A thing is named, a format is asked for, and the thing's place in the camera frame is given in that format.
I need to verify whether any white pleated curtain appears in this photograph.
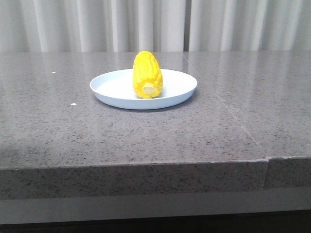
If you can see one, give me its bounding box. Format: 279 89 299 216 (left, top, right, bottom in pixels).
0 0 311 52

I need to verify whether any white round plate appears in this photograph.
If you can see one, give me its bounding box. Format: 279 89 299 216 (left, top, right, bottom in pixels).
90 69 197 110

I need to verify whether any yellow corn cob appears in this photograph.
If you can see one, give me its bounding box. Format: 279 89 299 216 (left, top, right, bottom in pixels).
133 51 163 99

